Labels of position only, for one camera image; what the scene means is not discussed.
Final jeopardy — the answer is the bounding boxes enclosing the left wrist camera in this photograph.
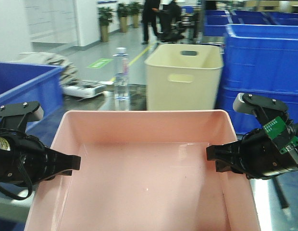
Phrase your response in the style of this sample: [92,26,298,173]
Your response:
[0,101,44,132]

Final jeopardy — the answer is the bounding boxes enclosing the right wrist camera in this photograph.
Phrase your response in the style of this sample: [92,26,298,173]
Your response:
[233,92,289,126]

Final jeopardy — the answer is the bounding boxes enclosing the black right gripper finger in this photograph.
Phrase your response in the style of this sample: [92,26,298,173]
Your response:
[215,160,243,174]
[206,141,242,162]

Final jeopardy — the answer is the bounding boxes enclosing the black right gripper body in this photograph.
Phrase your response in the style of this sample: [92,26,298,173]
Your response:
[240,128,298,180]

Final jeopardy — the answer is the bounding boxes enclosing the green circuit board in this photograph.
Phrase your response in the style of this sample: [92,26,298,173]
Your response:
[262,116,298,154]

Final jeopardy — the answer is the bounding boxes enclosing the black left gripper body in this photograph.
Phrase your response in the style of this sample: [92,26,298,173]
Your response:
[0,129,48,185]

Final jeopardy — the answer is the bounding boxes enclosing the large blue crate lower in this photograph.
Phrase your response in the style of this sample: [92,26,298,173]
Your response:
[216,87,298,134]

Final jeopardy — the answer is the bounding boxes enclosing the large blue crate upper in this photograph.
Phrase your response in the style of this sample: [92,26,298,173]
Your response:
[224,24,298,93]

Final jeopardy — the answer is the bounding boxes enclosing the blue crate left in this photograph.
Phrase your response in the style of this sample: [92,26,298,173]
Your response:
[0,62,63,119]

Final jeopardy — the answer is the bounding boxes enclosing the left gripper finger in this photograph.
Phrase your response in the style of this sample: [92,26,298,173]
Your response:
[41,170,72,181]
[45,148,81,171]

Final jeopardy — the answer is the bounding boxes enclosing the clear water bottle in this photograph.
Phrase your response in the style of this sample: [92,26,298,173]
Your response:
[113,47,130,111]

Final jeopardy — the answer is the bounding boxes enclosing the potted plant far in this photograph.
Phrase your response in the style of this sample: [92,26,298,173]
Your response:
[128,1,143,28]

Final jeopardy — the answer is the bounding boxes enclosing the potted plant near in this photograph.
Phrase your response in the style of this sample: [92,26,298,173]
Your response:
[97,7,113,42]

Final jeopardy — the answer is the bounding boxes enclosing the white handheld device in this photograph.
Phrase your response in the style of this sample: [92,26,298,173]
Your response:
[62,80,107,99]

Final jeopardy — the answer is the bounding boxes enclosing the large blue crate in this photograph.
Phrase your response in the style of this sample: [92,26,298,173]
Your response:
[224,24,298,93]
[216,87,298,134]

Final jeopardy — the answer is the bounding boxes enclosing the potted plant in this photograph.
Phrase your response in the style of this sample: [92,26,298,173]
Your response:
[97,7,113,42]
[117,3,129,33]
[128,1,143,28]

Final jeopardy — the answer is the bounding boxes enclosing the person in black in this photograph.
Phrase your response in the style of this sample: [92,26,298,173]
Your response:
[141,0,161,45]

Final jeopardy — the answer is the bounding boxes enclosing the pink plastic bin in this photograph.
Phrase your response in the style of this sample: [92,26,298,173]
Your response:
[25,110,260,231]

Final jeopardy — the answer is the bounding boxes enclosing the potted plant middle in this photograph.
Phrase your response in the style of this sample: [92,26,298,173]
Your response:
[117,3,129,33]

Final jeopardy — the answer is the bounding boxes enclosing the black office chair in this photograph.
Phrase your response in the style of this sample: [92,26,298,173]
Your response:
[155,0,185,43]

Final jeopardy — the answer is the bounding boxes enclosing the blue crates in background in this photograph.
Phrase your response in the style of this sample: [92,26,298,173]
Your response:
[204,10,298,37]

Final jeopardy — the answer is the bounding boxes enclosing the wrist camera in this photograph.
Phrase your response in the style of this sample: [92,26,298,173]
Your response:
[233,92,289,126]
[0,101,44,132]

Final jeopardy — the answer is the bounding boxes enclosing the cream plastic basket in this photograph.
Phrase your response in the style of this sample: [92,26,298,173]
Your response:
[145,44,224,111]

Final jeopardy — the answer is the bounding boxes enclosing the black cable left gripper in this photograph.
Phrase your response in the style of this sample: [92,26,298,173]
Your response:
[0,158,33,201]

